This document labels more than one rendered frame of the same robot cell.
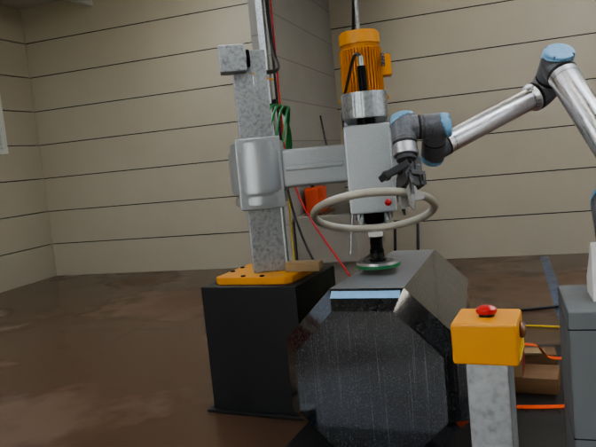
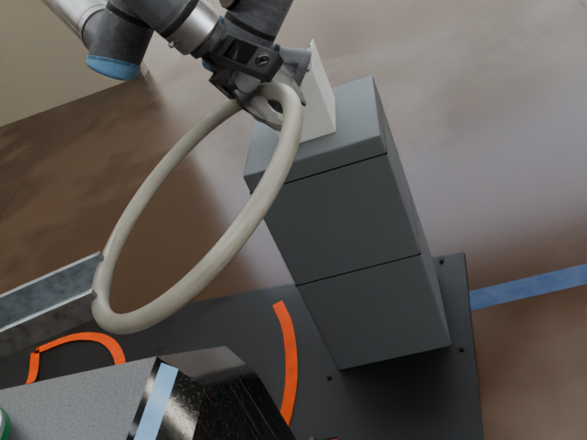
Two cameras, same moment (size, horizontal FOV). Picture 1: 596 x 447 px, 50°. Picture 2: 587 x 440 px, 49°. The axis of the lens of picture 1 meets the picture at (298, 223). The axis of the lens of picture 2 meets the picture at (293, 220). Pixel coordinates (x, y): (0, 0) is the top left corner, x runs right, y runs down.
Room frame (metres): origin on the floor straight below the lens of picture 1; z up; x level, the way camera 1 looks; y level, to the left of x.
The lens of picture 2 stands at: (2.35, 0.66, 1.67)
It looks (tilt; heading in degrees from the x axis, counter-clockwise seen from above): 32 degrees down; 268
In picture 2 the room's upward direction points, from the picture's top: 25 degrees counter-clockwise
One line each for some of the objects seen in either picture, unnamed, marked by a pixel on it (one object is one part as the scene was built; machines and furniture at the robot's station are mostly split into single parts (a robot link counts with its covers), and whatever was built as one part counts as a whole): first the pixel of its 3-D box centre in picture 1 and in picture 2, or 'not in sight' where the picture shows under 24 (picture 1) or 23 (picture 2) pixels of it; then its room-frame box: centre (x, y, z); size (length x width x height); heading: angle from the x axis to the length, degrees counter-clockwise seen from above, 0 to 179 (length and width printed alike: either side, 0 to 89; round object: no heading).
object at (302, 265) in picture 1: (303, 265); not in sight; (3.63, -0.01, 0.81); 0.20 x 0.10 x 0.05; 74
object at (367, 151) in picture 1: (370, 170); not in sight; (3.19, -0.38, 1.32); 0.36 x 0.22 x 0.45; 173
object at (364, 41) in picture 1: (364, 66); not in sight; (3.76, -0.47, 1.90); 0.31 x 0.28 x 0.40; 83
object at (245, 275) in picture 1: (269, 271); not in sight; (3.78, 0.20, 0.76); 0.49 x 0.49 x 0.05; 66
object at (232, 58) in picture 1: (233, 59); not in sight; (3.65, 0.27, 2.00); 0.20 x 0.18 x 0.15; 66
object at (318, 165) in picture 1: (293, 168); not in sight; (3.78, 0.00, 1.37); 0.74 x 0.34 x 0.25; 88
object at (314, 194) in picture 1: (317, 198); not in sight; (6.62, -0.23, 0.99); 0.50 x 0.22 x 0.33; 162
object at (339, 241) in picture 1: (344, 248); not in sight; (6.67, -0.46, 0.43); 1.30 x 0.62 x 0.86; 162
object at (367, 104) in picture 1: (365, 113); not in sight; (3.46, -0.42, 1.62); 0.96 x 0.25 x 0.17; 173
